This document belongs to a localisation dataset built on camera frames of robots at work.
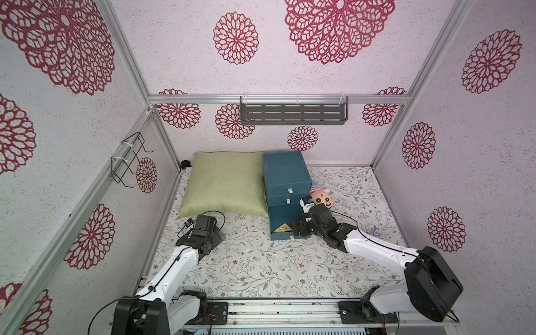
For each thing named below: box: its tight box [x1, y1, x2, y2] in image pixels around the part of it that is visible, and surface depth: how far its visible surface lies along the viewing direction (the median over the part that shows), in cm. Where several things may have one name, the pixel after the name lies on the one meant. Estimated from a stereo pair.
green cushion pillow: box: [179, 150, 270, 218], surface depth 97 cm
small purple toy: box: [367, 225, 381, 238], surface depth 94 cm
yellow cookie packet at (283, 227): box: [273, 222, 293, 233], surface depth 95 cm
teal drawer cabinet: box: [263, 150, 313, 223], surface depth 91 cm
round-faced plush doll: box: [309, 186, 335, 208], surface depth 99 cm
